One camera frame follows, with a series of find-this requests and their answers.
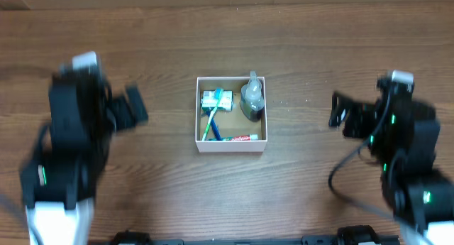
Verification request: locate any open cardboard box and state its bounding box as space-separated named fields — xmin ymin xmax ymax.
xmin=194 ymin=77 xmax=268 ymax=153

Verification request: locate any clear bottle with dark liquid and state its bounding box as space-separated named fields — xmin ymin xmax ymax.
xmin=240 ymin=71 xmax=265 ymax=122

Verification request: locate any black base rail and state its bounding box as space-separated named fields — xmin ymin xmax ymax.
xmin=106 ymin=225 xmax=400 ymax=245

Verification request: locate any green white toothbrush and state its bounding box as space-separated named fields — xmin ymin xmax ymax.
xmin=202 ymin=87 xmax=223 ymax=141

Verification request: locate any blue disposable razor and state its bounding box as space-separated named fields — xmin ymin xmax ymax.
xmin=210 ymin=119 xmax=222 ymax=141

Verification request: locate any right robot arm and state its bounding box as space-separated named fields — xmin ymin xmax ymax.
xmin=328 ymin=70 xmax=453 ymax=244

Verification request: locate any white teal toothpaste tube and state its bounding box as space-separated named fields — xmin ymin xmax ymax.
xmin=221 ymin=134 xmax=259 ymax=141

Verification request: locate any green white packet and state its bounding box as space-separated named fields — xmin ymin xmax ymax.
xmin=201 ymin=91 xmax=233 ymax=111

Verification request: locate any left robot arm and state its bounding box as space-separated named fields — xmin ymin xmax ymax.
xmin=20 ymin=51 xmax=148 ymax=244

